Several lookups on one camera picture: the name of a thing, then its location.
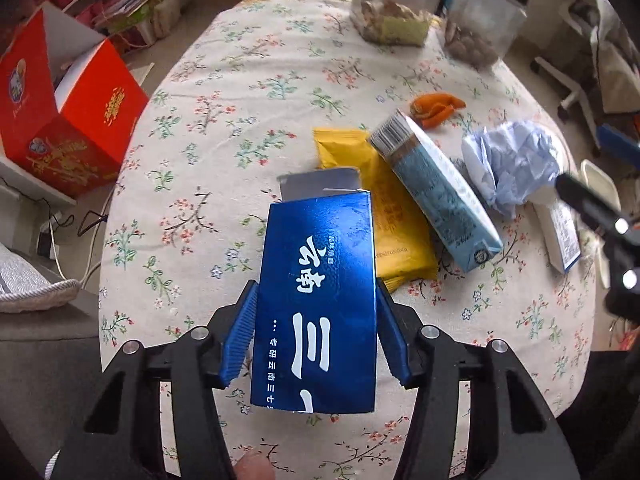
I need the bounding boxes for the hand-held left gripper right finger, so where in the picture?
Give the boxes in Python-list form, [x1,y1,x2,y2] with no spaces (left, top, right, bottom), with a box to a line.
[376,277,576,480]

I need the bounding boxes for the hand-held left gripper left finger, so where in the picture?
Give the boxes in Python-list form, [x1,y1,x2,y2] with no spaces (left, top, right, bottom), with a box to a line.
[50,280,261,480]

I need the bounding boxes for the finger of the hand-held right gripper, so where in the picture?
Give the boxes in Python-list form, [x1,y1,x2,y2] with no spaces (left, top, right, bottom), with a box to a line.
[597,125,640,156]
[555,172,640,316]

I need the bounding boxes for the small white box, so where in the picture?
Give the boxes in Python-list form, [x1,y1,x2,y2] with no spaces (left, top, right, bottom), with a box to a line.
[532,175,583,273]

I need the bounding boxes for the pale blue paper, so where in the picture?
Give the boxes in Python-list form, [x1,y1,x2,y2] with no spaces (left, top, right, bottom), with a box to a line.
[461,121,563,219]

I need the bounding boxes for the dark blue cardboard box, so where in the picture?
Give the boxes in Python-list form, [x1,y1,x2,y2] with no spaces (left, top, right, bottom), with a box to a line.
[250,169,378,416]

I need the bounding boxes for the yellow snack packet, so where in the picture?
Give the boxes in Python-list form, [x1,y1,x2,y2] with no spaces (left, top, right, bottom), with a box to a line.
[312,128,439,295]

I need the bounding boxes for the light blue drink carton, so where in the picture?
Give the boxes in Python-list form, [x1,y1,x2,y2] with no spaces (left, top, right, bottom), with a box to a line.
[369,110,505,274]

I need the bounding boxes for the orange peel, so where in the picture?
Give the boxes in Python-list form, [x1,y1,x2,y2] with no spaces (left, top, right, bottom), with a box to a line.
[410,92,467,128]

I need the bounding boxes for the red gift box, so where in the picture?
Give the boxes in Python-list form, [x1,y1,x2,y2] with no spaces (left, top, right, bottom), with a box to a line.
[0,2,151,200]

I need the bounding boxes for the person's left hand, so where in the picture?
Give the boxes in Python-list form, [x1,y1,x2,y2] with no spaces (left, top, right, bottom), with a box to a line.
[235,450,276,480]

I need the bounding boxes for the white office chair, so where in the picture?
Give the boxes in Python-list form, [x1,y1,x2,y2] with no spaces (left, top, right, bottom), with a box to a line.
[532,0,640,156]

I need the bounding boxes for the clothes draped on chair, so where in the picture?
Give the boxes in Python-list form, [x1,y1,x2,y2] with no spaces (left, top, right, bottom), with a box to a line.
[570,0,640,116]

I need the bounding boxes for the clear jar of brown nuts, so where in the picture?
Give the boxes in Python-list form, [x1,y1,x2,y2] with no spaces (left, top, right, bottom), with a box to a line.
[442,0,530,68]

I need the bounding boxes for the white power strip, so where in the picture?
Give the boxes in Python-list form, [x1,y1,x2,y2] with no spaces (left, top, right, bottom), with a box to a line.
[37,220,66,258]

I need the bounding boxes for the grey quilted cover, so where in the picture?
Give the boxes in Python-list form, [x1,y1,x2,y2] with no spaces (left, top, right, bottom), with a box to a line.
[0,242,81,313]

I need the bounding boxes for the floral tablecloth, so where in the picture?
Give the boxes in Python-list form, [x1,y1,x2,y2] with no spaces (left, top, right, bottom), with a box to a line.
[98,0,598,480]

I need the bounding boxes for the white bookshelf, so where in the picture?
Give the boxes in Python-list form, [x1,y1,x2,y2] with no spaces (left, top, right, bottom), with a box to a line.
[0,0,191,206]

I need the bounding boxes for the clear jar of cashews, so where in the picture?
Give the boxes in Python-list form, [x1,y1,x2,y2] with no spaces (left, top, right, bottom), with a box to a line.
[350,0,453,47]

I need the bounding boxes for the white fabric bag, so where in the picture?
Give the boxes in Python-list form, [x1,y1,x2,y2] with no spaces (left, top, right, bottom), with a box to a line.
[152,0,183,38]

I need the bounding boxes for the black cable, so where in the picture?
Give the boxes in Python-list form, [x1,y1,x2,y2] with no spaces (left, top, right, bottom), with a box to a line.
[75,195,113,236]

